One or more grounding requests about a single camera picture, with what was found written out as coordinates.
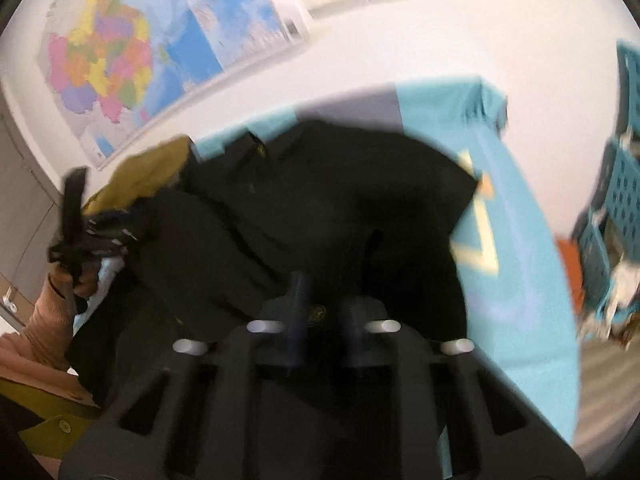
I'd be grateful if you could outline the colourful wall map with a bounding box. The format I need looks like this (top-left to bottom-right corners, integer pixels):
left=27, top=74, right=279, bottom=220
left=37, top=0, right=310, bottom=168

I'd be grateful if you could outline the teal grey bed sheet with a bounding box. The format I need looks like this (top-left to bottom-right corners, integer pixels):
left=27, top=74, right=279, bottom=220
left=71, top=77, right=582, bottom=446

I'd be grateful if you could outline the blue perforated plastic basket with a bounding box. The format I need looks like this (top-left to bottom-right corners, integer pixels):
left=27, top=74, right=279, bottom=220
left=573, top=41, right=639, bottom=314

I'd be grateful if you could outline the mustard brown folded garment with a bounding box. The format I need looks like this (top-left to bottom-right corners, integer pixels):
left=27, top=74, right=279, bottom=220
left=82, top=136, right=192, bottom=216

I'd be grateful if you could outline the black garment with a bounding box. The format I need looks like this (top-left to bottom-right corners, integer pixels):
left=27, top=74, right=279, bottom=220
left=66, top=120, right=477, bottom=406

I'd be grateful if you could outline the cardboard box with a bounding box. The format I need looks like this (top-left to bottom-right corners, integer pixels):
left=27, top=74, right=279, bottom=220
left=0, top=328, right=101, bottom=461

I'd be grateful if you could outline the grey wardrobe door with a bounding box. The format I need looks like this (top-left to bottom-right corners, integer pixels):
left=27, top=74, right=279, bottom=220
left=0, top=100, right=60, bottom=330

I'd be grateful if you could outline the person's left hand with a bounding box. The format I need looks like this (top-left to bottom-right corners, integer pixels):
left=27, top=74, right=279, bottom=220
left=48, top=262, right=101, bottom=299

